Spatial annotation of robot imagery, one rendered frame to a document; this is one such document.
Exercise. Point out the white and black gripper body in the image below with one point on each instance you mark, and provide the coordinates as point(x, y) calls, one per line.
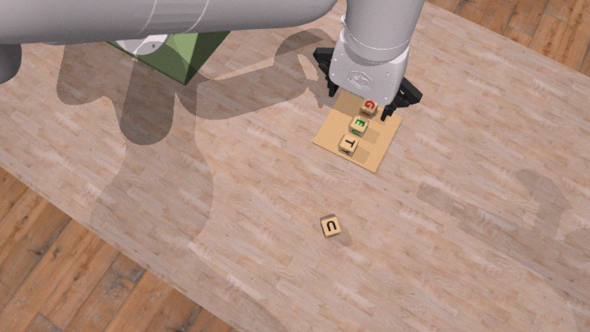
point(377, 81)

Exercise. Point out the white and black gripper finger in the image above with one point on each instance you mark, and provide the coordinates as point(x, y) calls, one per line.
point(411, 95)
point(323, 56)

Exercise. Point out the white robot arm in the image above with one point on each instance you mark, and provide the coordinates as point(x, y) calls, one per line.
point(377, 30)

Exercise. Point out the tan square mat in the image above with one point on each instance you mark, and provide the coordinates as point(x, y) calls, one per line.
point(372, 145)

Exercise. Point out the beige letter block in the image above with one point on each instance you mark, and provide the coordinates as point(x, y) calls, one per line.
point(348, 145)
point(330, 227)
point(358, 126)
point(368, 109)

